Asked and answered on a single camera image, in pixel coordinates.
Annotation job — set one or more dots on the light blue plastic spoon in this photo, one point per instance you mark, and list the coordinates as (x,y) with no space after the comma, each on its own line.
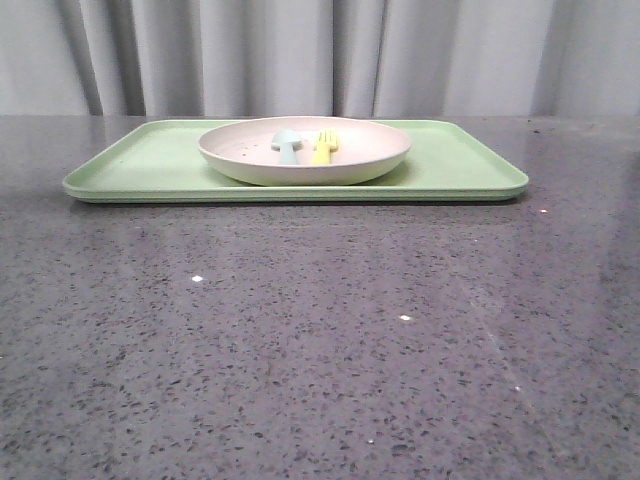
(286,142)

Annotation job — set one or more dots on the light green plastic tray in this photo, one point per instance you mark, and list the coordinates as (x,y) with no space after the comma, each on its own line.
(160,162)

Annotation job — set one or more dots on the yellow plastic fork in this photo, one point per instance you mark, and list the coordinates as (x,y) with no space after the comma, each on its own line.
(326,143)

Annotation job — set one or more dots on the grey pleated curtain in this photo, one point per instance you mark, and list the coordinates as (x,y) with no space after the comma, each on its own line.
(388,59)

